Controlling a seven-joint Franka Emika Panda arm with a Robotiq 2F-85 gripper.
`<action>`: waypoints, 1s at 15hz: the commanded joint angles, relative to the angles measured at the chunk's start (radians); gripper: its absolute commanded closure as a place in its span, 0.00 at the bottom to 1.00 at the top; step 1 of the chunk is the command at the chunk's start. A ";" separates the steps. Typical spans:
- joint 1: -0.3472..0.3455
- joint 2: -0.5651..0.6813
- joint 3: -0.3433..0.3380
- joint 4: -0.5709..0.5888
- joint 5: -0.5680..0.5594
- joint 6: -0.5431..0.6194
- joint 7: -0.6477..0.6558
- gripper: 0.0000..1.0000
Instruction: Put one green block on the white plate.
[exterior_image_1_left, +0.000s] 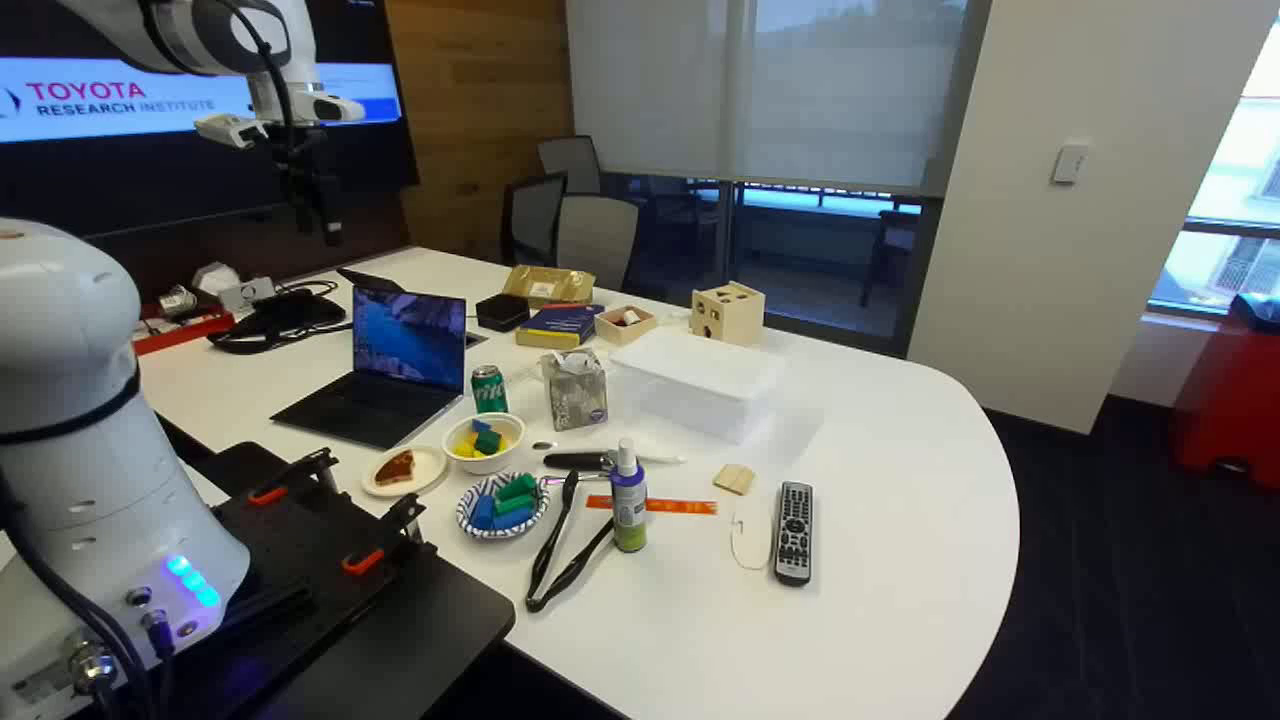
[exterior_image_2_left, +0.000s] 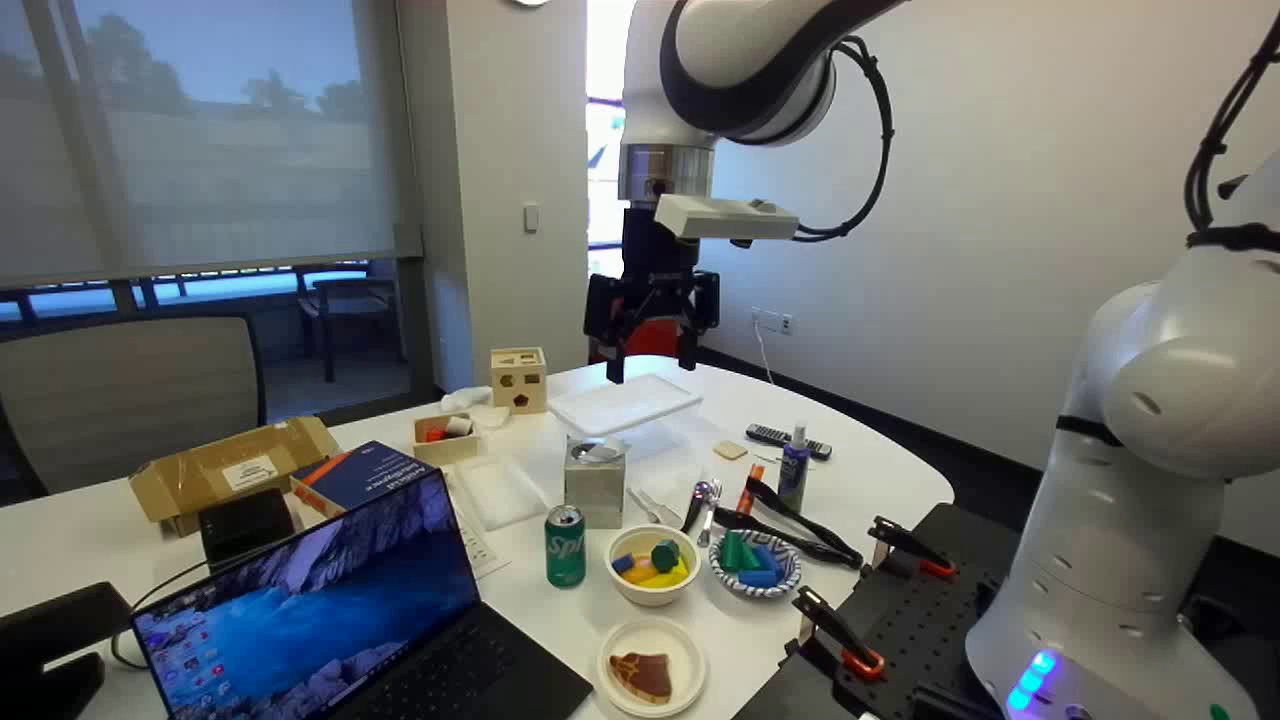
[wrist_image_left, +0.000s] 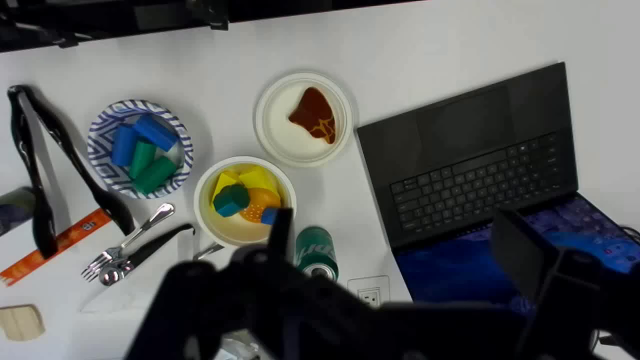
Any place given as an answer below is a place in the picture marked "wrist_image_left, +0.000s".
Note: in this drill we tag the black laptop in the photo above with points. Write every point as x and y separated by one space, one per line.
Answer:
443 171

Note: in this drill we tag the white power outlet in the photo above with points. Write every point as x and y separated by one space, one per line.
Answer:
375 291

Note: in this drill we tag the brown toy steak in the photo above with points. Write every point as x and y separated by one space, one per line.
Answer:
314 114

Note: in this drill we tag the green can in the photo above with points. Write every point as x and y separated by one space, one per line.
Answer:
314 252

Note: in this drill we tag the black tongs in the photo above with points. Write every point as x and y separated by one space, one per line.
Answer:
30 113

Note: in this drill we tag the yellow block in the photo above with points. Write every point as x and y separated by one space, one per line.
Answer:
240 180

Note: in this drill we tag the green cylinder block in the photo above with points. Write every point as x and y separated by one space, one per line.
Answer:
155 175
143 157

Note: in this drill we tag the white paper plate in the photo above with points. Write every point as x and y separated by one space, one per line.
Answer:
290 143

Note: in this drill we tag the dark green block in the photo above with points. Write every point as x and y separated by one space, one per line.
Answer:
231 201

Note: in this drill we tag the orange block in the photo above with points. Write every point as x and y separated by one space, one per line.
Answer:
260 198

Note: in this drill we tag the wooden block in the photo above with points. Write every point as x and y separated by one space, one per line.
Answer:
20 323

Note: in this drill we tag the small blue block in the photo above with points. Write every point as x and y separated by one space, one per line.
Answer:
269 216

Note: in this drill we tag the blue patterned paper plate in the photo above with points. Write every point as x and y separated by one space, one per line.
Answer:
101 141

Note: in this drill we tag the dark cylindrical object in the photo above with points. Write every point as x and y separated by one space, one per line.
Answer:
17 209

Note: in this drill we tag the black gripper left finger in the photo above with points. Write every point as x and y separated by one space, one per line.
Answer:
273 248

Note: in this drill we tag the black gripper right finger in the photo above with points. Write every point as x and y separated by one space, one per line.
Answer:
554 278

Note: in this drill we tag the white bowl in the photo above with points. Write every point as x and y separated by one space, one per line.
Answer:
234 230

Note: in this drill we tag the blue cylinder block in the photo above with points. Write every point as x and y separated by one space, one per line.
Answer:
155 133
125 145

